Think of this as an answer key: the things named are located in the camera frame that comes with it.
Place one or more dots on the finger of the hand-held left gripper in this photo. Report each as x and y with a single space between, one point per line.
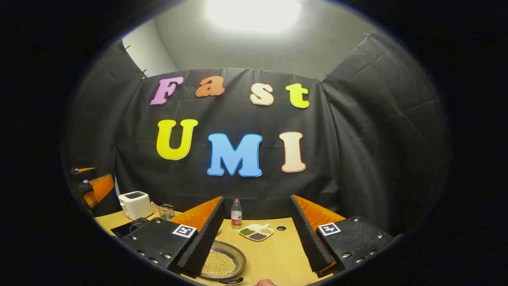
85 170
101 188

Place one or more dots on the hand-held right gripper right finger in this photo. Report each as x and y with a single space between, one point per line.
311 242

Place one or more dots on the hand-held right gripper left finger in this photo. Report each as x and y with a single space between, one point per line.
206 238

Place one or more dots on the black induction cooktop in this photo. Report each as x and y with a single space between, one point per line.
125 229

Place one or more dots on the pile of soybeans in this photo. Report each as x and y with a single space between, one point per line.
218 264

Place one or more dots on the clear plastic water bottle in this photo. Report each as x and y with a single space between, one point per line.
236 216

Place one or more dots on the white toaster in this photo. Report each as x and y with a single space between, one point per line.
135 204

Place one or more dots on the white divided bean dish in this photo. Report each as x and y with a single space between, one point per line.
256 232

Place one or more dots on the pink striped straw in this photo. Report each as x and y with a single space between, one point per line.
155 205

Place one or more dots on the ceiling light panel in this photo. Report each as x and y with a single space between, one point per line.
254 14

